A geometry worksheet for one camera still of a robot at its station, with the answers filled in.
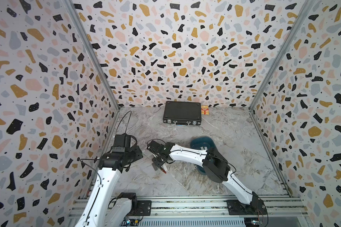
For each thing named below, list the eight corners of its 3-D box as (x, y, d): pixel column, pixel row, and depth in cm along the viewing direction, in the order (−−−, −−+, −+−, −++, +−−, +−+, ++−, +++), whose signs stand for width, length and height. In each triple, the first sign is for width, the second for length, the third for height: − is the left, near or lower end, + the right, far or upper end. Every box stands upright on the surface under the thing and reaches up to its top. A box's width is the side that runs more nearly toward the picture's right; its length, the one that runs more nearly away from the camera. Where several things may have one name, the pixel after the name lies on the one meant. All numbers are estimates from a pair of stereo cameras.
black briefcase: (163, 126, 112) (163, 119, 106) (165, 105, 128) (165, 98, 121) (201, 126, 113) (202, 119, 106) (198, 105, 128) (199, 98, 122)
